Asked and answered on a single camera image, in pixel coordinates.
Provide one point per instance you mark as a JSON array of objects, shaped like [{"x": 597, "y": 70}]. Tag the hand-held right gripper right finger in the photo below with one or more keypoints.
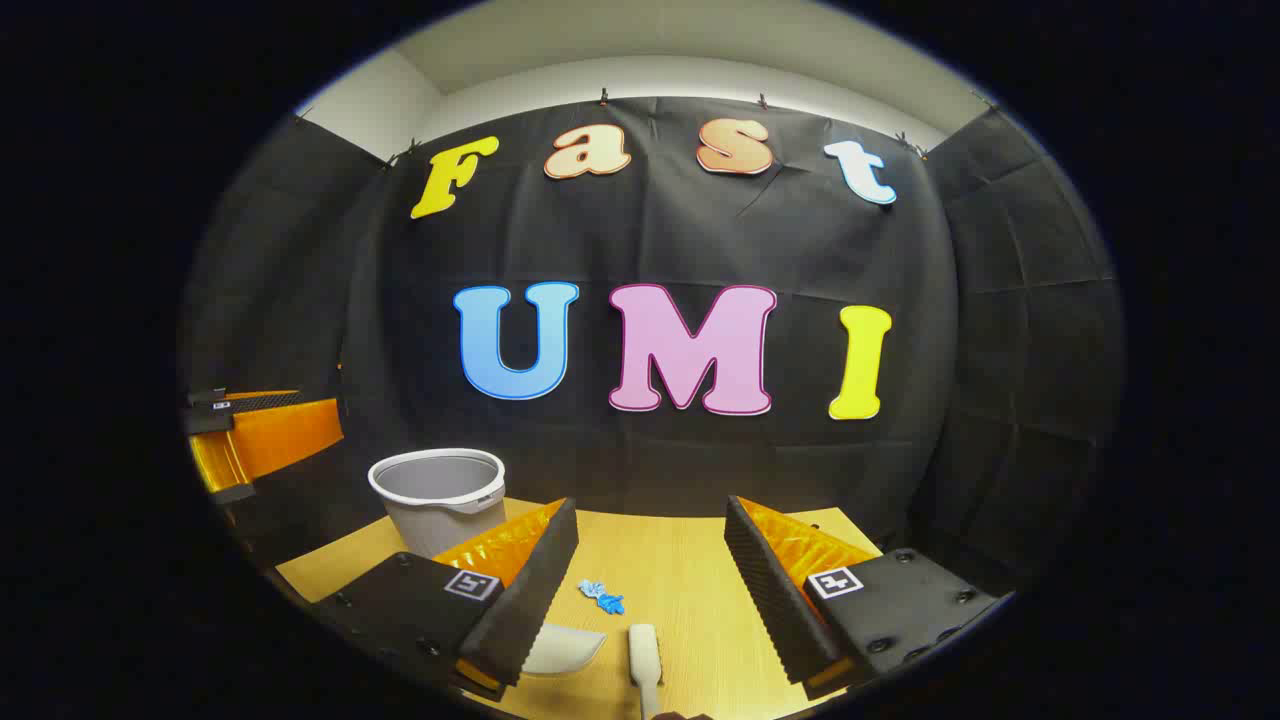
[{"x": 775, "y": 600}]

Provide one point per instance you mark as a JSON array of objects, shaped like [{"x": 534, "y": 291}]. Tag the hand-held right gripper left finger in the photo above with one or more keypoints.
[{"x": 535, "y": 585}]

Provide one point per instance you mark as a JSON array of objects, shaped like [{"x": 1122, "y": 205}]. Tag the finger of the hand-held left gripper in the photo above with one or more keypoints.
[{"x": 285, "y": 435}]

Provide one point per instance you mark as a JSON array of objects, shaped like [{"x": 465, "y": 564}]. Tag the light blue paper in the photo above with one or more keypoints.
[{"x": 591, "y": 588}]

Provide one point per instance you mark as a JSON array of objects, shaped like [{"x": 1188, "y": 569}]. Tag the white dustpan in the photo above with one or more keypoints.
[{"x": 560, "y": 648}]

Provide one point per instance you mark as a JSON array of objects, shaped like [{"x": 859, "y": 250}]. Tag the white garbage bin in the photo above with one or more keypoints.
[{"x": 440, "y": 500}]

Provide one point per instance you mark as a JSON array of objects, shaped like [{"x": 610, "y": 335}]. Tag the small white broom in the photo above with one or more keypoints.
[{"x": 645, "y": 655}]

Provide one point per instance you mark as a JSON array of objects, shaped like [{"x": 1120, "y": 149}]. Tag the wooden desktop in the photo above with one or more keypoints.
[{"x": 680, "y": 570}]

